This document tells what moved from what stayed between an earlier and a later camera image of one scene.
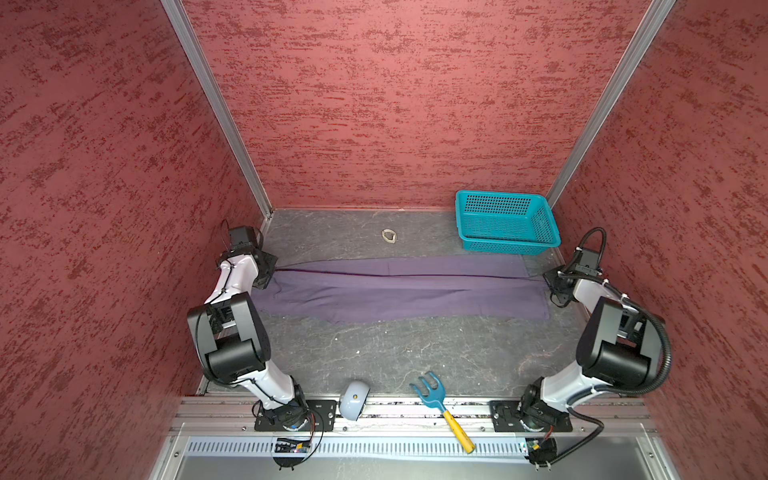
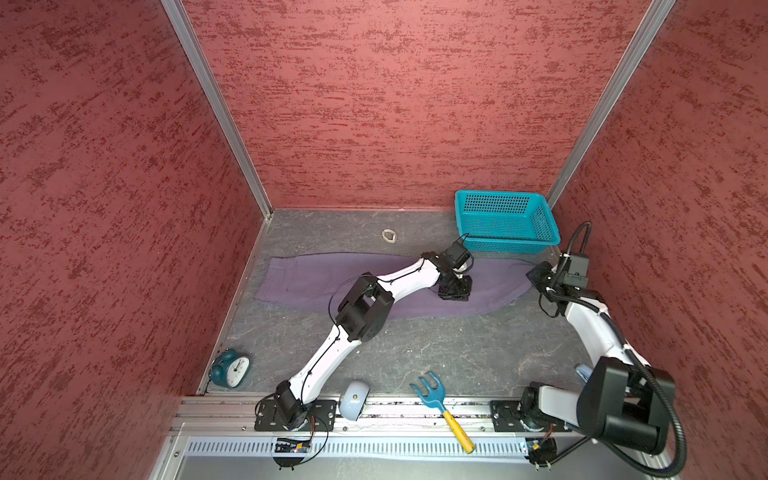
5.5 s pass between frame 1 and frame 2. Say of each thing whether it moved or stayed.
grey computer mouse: stayed
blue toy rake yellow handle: stayed
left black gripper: moved
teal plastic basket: stayed
